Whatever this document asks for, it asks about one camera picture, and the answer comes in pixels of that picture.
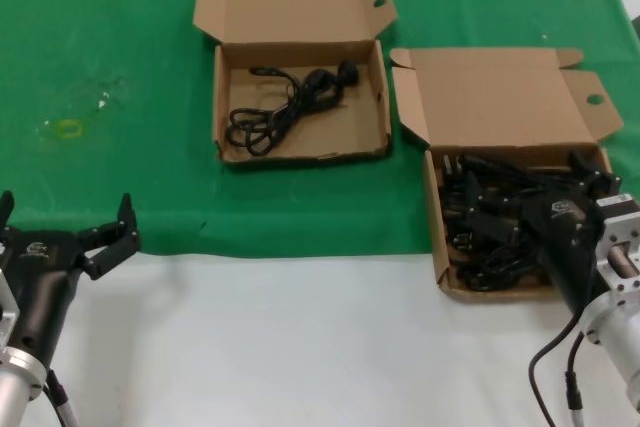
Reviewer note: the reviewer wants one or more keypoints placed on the green tablecloth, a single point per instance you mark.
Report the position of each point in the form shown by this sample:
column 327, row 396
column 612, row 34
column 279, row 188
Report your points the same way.
column 125, row 22

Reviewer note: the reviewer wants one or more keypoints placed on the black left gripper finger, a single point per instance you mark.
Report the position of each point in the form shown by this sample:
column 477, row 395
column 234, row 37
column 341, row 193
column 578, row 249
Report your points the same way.
column 112, row 247
column 6, row 212

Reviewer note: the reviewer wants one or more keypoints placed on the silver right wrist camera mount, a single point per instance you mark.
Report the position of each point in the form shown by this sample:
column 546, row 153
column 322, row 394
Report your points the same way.
column 622, row 247

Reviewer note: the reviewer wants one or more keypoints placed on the torn-rim open cardboard box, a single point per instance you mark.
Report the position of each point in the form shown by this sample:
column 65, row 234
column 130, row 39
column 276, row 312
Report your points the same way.
column 300, row 2

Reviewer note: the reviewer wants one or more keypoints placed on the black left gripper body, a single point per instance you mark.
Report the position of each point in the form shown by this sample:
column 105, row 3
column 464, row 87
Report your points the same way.
column 45, row 287

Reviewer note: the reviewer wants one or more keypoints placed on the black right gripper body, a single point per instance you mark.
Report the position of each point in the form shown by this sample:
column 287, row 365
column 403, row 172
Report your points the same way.
column 570, row 237

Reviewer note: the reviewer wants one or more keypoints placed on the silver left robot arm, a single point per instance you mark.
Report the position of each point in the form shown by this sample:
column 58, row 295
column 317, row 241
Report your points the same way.
column 17, row 382

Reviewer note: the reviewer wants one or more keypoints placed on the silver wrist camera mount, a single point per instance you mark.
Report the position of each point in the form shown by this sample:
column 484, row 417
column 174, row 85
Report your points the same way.
column 6, row 312
column 622, row 247

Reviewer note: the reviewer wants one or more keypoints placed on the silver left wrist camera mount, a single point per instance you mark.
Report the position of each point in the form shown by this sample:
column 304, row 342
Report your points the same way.
column 6, row 312

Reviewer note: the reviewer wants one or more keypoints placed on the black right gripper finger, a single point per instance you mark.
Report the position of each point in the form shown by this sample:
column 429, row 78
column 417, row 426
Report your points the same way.
column 495, row 217
column 597, row 182

